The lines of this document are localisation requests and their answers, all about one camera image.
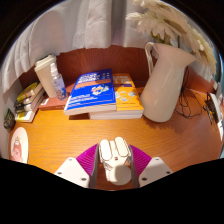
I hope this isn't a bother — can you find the white electronic device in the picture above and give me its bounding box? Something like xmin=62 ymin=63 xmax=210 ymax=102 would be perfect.
xmin=203 ymin=92 xmax=224 ymax=141

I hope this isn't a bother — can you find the black cable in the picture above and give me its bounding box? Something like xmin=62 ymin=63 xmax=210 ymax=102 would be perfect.
xmin=174 ymin=66 xmax=208 ymax=119

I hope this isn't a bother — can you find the white-paged thick book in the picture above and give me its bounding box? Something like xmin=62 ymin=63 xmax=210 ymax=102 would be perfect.
xmin=88 ymin=111 xmax=144 ymax=120

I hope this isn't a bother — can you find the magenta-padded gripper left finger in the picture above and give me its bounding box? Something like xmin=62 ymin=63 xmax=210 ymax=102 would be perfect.
xmin=54 ymin=143 xmax=100 ymax=189

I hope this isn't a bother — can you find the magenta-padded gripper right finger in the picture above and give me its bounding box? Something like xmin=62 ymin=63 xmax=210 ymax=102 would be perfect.
xmin=128 ymin=143 xmax=174 ymax=188

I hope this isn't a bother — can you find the white flower bouquet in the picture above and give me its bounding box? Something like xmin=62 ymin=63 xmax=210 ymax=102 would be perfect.
xmin=125 ymin=0 xmax=218 ymax=76

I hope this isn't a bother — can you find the white and yellow book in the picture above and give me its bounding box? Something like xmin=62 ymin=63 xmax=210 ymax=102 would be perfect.
xmin=14 ymin=101 xmax=46 ymax=123

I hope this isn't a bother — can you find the white ceramic jug vase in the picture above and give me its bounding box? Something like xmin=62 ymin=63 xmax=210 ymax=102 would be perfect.
xmin=139 ymin=41 xmax=198 ymax=123

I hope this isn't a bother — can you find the blue cover book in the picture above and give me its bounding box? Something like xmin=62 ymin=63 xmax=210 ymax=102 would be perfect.
xmin=63 ymin=68 xmax=117 ymax=117

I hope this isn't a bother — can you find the red-brown flat book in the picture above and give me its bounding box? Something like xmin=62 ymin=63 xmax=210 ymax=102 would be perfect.
xmin=39 ymin=83 xmax=76 ymax=112

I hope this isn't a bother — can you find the round pink mouse pad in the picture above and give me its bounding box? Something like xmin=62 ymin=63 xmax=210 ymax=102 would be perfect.
xmin=9 ymin=126 xmax=30 ymax=164

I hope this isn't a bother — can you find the black book with white spine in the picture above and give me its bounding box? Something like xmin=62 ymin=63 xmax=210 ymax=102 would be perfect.
xmin=14 ymin=94 xmax=45 ymax=113
xmin=14 ymin=88 xmax=44 ymax=108

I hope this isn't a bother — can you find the orange cover book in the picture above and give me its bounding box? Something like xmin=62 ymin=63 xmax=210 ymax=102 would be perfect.
xmin=111 ymin=73 xmax=145 ymax=116

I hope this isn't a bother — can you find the white rabbit-shaped computer mouse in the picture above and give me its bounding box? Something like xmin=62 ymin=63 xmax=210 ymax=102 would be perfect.
xmin=98 ymin=136 xmax=133 ymax=186

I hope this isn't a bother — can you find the white pleated curtain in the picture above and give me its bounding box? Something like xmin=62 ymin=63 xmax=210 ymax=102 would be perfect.
xmin=0 ymin=0 xmax=221 ymax=101

